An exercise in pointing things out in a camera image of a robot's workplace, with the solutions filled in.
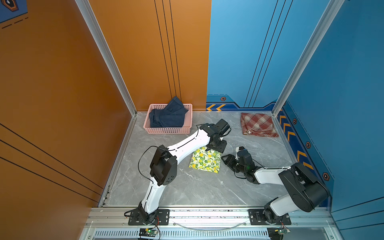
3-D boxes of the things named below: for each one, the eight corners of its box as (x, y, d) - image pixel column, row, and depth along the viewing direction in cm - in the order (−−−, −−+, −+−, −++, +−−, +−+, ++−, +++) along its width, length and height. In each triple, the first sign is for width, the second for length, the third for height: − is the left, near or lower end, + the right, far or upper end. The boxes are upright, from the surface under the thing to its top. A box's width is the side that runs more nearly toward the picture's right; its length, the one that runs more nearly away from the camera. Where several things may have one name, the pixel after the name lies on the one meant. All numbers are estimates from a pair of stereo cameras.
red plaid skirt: (244, 136, 108) (245, 132, 104) (239, 117, 120) (240, 113, 116) (275, 136, 108) (278, 132, 104) (267, 117, 120) (270, 113, 116)
